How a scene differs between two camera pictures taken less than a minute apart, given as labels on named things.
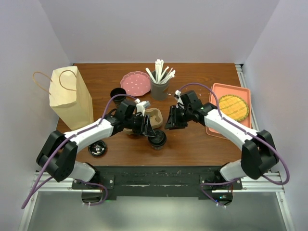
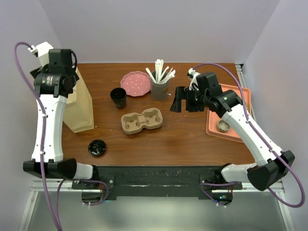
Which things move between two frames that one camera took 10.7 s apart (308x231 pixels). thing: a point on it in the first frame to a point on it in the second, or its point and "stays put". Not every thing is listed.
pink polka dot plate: (135, 83) stays put
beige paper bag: (69, 97) stays put
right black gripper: (173, 121) to (183, 93)
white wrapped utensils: (160, 77) stays put
